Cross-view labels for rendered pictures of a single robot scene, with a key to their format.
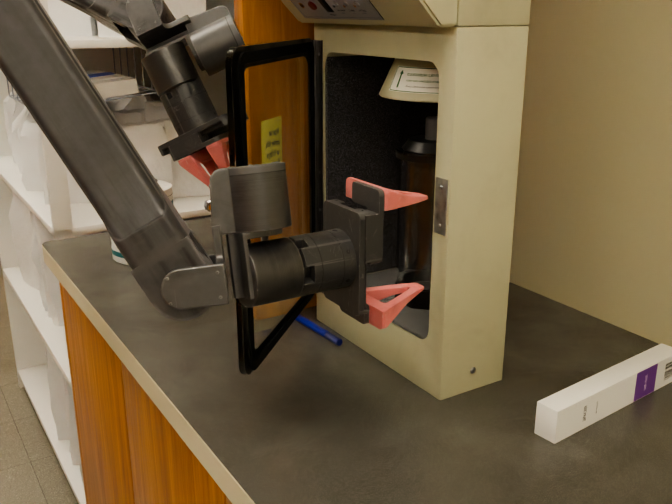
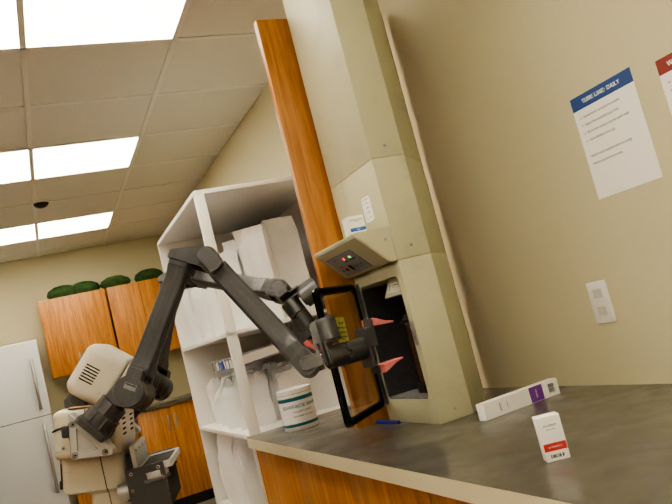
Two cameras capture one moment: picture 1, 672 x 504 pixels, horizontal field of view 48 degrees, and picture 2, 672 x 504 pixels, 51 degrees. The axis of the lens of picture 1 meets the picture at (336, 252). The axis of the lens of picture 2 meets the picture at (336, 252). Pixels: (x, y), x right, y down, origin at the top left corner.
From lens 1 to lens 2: 114 cm
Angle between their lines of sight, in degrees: 25
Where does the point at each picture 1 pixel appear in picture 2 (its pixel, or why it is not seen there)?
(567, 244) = (515, 355)
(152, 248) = (294, 351)
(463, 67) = (405, 274)
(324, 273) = (356, 351)
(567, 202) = (507, 333)
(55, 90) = (255, 308)
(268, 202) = (330, 328)
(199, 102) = (307, 317)
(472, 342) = (449, 393)
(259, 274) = (331, 353)
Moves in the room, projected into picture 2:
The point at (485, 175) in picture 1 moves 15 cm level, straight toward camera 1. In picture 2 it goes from (430, 315) to (418, 320)
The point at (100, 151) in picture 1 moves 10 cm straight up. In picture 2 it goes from (272, 324) to (263, 286)
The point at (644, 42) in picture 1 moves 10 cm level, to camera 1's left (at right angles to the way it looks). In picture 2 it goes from (506, 247) to (474, 255)
